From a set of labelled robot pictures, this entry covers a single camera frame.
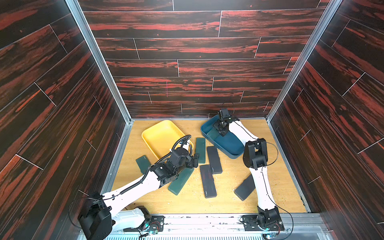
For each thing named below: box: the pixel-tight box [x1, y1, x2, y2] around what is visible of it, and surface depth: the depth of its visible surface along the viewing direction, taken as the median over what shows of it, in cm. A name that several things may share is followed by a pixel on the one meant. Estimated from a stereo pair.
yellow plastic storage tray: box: [141, 120, 194, 161], surface depth 110 cm
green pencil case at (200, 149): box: [195, 137, 206, 164], surface depth 103 cm
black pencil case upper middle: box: [207, 146, 223, 175], surface depth 98 cm
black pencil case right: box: [234, 174, 256, 201], surface depth 85 cm
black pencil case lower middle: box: [200, 164, 217, 199], surface depth 88 cm
